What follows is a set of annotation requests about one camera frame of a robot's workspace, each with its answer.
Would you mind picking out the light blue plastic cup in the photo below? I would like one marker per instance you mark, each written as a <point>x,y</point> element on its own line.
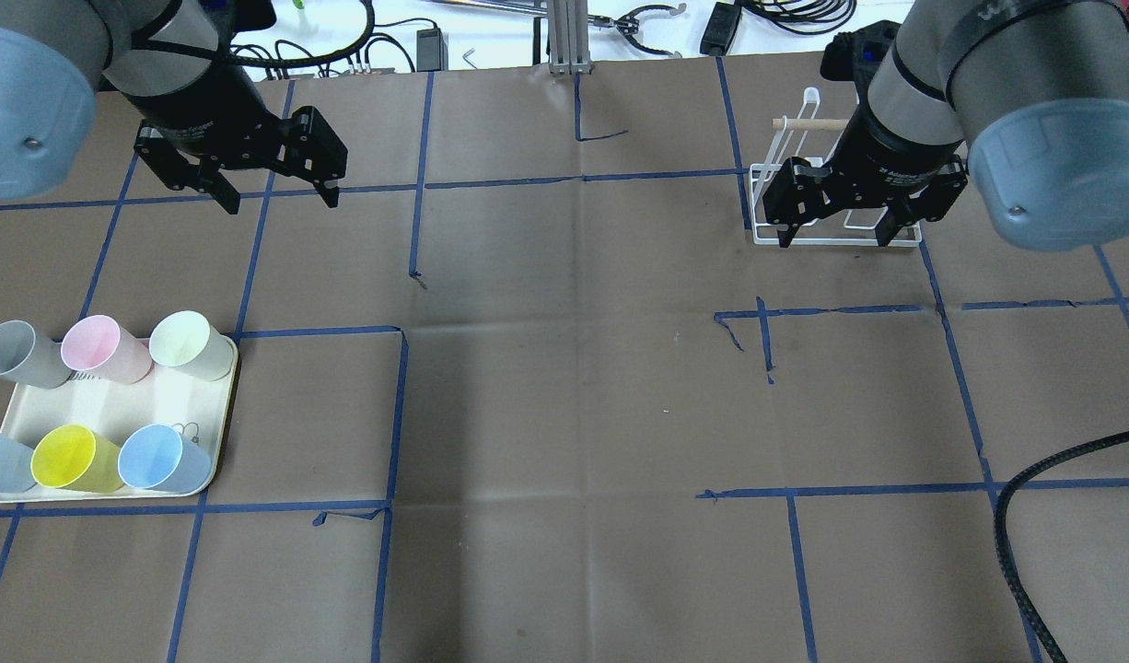
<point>15,472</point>

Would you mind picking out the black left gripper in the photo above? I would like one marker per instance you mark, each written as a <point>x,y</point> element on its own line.
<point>213,112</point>

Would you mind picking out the white wire cup rack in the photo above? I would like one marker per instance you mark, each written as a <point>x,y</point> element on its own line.
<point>812,135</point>

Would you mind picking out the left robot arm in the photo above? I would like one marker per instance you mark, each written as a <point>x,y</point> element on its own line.
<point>201,116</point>

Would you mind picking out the pink plastic cup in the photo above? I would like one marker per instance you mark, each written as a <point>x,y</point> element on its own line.
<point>102,347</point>

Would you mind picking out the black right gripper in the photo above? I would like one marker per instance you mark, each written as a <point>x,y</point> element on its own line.
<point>896,155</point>

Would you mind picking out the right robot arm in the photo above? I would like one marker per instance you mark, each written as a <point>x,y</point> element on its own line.
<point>1027,100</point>

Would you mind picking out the black power adapter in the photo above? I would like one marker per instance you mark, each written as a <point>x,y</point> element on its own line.
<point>721,29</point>

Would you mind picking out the aluminium frame post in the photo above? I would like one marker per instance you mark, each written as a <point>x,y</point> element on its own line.
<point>568,36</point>

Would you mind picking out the grey plastic cup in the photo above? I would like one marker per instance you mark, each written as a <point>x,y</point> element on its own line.
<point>31,358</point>

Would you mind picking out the yellow plastic cup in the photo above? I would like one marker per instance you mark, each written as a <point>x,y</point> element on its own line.
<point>75,458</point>

